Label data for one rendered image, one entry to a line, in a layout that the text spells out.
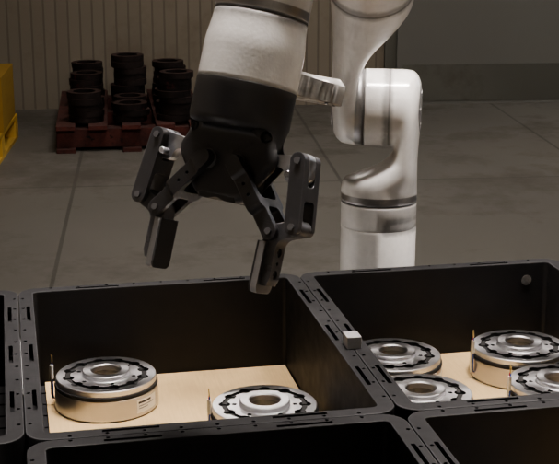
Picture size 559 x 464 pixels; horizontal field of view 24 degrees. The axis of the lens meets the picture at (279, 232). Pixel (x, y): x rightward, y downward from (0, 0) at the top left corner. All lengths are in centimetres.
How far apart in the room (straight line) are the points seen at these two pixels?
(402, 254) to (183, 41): 644
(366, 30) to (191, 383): 42
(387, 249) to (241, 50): 68
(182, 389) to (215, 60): 53
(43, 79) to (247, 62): 711
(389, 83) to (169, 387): 44
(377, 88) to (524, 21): 669
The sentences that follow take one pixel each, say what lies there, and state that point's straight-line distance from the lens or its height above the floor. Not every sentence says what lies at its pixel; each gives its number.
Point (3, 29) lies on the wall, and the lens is 804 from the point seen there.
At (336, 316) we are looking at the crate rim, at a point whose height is 93.
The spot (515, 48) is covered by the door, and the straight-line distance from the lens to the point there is 825.
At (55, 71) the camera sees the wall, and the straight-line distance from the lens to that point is 804.
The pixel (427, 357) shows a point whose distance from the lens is 143.
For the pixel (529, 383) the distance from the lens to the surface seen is 136.
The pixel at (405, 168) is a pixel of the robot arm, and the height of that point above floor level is 102.
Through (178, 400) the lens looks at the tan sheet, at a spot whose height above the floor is 83.
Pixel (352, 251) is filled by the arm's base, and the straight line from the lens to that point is 162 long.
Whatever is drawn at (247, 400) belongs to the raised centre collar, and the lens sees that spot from 129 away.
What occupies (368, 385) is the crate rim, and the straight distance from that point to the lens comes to 115.
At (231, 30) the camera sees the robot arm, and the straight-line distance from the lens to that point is 96.
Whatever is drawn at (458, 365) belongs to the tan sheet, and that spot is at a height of 83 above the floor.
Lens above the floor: 135
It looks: 15 degrees down
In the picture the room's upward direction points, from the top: straight up
